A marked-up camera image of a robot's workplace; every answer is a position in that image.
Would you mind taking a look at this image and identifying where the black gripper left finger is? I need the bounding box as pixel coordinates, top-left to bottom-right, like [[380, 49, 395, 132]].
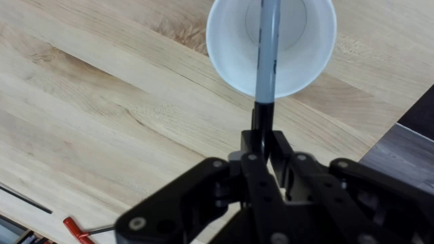
[[242, 131, 263, 163]]

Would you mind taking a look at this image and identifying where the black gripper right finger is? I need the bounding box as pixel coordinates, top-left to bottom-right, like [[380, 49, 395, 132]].
[[270, 131, 295, 177]]

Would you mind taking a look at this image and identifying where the black marker pen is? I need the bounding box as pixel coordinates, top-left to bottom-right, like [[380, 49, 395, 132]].
[[253, 0, 281, 156]]

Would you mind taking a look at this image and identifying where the brown paper coffee cup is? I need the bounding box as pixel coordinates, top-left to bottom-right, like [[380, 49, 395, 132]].
[[207, 0, 338, 103]]

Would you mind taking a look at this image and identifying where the red-handled hex key left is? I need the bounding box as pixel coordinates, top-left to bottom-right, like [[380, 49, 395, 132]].
[[63, 217, 114, 244]]

